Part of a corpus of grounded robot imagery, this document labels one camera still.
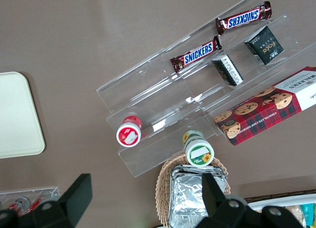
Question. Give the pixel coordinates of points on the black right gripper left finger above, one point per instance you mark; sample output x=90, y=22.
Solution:
x=74, y=203

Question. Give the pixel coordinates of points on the red tartan Walkers cookie box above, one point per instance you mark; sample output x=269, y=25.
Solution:
x=261, y=107

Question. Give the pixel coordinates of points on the black tea box gold print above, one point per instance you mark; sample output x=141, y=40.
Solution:
x=265, y=45

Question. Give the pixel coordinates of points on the dark woven mat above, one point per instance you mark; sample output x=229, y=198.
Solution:
x=276, y=193

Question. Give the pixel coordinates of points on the green lid yogurt cup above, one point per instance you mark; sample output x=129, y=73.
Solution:
x=198, y=151

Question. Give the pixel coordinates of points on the crispy snack bag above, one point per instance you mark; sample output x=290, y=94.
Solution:
x=295, y=215

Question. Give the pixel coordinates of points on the clear acrylic bottle rack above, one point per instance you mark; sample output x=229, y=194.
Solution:
x=29, y=193

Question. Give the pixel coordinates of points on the black tea box white label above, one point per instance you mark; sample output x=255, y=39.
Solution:
x=228, y=70

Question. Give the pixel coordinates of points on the light wicker basket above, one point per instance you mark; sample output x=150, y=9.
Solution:
x=163, y=188

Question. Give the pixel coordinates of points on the clear acrylic stepped shelf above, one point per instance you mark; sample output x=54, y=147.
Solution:
x=158, y=97

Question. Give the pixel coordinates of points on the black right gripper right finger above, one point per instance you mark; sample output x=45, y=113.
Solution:
x=214, y=203

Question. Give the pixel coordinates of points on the teal snack pack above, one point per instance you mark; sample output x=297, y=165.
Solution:
x=309, y=214

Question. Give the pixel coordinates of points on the white rectangular snack tray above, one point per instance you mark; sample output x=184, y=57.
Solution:
x=279, y=203

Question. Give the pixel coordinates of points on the beige plastic tray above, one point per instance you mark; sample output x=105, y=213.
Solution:
x=17, y=114

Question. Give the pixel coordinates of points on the red lid yogurt cup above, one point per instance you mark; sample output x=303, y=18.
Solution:
x=129, y=134

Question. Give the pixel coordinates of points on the Snickers chocolate bar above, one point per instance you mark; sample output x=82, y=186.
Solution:
x=197, y=54
x=243, y=18

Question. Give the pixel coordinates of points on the red Coca-Cola bottle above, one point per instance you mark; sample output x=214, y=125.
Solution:
x=37, y=204
x=19, y=203

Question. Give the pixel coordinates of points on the stacked aluminium foil containers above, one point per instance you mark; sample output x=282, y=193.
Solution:
x=185, y=196

